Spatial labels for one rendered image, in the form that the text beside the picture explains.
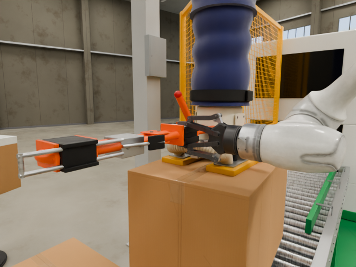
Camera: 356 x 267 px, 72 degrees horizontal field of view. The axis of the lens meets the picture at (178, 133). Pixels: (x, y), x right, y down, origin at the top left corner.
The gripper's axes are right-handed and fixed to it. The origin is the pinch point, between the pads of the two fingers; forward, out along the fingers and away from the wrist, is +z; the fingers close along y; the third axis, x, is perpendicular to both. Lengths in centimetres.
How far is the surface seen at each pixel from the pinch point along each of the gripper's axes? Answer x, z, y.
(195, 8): 15.5, 4.7, -40.3
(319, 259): 60, -33, 61
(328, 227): 94, -33, 61
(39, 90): 437, 1103, -40
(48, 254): -9, 73, 66
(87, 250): 4, 61, 66
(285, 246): 71, -17, 67
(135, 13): 81, 104, -74
